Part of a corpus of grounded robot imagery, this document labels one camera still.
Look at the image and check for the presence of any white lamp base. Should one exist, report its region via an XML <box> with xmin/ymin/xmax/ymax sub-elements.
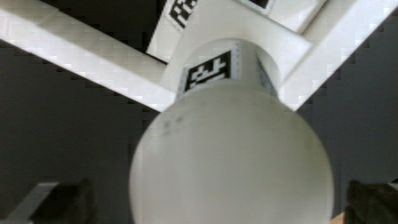
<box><xmin>148</xmin><ymin>0</ymin><xmax>328</xmax><ymax>104</ymax></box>

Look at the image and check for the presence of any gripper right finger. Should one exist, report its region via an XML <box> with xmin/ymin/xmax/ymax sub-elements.
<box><xmin>344</xmin><ymin>180</ymin><xmax>398</xmax><ymax>224</ymax></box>

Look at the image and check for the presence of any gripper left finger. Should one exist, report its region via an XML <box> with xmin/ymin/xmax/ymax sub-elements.
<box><xmin>0</xmin><ymin>179</ymin><xmax>99</xmax><ymax>224</ymax></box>

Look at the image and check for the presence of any white U-shaped fence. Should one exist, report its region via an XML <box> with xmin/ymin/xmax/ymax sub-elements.
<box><xmin>0</xmin><ymin>0</ymin><xmax>398</xmax><ymax>110</ymax></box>

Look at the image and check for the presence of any white lamp bulb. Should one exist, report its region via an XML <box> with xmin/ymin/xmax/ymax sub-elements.
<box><xmin>131</xmin><ymin>40</ymin><xmax>335</xmax><ymax>224</ymax></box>

